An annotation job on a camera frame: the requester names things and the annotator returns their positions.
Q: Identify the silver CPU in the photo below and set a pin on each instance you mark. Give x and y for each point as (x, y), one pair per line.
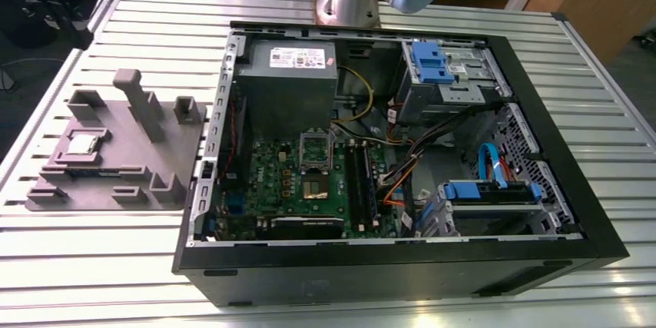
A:
(82, 144)

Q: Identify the CPU socket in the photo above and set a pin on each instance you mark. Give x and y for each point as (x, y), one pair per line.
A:
(315, 187)

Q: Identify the RAM stick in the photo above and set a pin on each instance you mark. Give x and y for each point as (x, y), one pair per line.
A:
(103, 171)

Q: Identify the grey power supply unit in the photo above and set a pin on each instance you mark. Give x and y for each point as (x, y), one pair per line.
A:
(287, 93)

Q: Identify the grey parts rack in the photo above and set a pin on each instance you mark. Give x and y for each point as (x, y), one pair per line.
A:
(134, 174)

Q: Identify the green motherboard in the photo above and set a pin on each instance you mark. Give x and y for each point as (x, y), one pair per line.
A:
(267, 189)

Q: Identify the blue board connector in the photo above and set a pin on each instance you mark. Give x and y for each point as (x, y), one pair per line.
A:
(236, 205)

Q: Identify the blue rear port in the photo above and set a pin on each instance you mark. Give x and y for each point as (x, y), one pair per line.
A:
(210, 228)

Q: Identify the black RAM slot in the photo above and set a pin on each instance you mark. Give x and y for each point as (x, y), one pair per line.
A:
(352, 186)
(366, 186)
(359, 186)

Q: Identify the graphics card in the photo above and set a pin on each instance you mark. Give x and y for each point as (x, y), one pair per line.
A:
(307, 226)

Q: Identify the white board connector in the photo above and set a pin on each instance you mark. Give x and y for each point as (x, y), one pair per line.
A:
(384, 180)

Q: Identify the metal disk bay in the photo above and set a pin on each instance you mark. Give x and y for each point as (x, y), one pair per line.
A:
(492, 209)
(462, 93)

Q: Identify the black PC case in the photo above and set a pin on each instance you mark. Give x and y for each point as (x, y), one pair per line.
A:
(359, 274)

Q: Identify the hard disk in blue carrier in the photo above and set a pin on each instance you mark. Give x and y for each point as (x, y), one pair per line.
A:
(467, 191)

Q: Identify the wooden cabinet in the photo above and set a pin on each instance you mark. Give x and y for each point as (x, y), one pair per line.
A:
(604, 5)

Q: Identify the blue plastic bay bracket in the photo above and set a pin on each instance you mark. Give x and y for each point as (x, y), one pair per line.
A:
(432, 63)

